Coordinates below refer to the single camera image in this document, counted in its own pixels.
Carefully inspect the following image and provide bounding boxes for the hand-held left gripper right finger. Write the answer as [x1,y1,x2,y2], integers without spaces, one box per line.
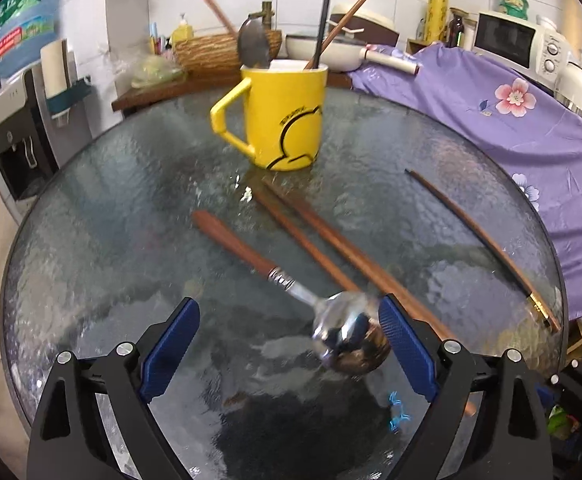
[378,294,554,480]

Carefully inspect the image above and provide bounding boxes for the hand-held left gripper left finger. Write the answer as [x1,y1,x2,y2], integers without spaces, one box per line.
[27,296,202,480]

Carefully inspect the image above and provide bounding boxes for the wooden-handled spoon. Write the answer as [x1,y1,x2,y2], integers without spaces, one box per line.
[192,210,392,376]

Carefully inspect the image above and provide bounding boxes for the black chopstick with gold band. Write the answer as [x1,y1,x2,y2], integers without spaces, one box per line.
[312,0,336,68]
[405,168,562,332]

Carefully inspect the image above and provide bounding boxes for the yellow mug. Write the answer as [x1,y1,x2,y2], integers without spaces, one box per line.
[210,59,329,172]

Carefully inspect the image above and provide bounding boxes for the metal spoon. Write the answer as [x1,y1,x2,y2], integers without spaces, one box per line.
[237,15,272,70]

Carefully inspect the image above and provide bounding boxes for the round glass table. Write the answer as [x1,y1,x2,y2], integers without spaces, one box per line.
[0,91,569,480]

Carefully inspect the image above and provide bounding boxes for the purple floral cloth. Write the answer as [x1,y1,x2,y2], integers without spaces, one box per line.
[348,42,582,321]

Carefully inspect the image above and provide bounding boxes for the grey water dispenser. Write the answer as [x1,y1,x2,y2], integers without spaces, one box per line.
[0,67,59,221]

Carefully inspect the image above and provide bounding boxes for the wooden counter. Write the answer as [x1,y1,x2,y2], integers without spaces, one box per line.
[112,67,356,113]

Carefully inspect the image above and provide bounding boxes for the clear plastic bags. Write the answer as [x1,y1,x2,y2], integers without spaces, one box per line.
[116,47,186,88]

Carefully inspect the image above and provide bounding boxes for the white frying pan with lid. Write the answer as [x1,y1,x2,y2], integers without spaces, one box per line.
[285,34,420,77]

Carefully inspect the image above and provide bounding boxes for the woven pattern basin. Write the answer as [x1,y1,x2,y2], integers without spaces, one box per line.
[173,29,282,73]

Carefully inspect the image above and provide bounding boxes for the white kettle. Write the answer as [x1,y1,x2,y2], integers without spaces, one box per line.
[558,50,582,116]

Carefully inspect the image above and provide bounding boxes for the white paper cup tube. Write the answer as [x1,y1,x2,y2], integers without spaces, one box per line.
[40,38,69,98]

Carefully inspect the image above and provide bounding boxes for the yellow soap dispenser bottle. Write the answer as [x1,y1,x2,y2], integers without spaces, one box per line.
[171,12,194,45]

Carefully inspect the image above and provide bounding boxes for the brown glass bottle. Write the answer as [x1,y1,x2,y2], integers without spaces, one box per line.
[448,10,464,50]

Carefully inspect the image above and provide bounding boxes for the white microwave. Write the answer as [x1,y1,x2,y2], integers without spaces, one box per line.
[472,10,572,73]

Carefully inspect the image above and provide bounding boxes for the white and brown rice cooker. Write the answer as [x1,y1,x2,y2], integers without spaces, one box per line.
[328,2,400,47]

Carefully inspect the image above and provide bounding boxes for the yellow cling film roll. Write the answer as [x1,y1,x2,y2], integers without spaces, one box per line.
[427,0,450,43]

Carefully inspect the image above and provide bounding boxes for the brass faucet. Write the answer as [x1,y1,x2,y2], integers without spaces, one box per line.
[248,1,276,31]

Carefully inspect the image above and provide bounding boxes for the blue water bottle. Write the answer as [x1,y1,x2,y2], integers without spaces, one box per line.
[0,0,62,78]

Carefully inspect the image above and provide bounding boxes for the tall stack of yellow cups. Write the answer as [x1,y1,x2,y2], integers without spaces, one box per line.
[562,0,582,46]

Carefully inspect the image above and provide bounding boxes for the teal wall holder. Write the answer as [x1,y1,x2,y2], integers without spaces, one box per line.
[45,76,96,118]

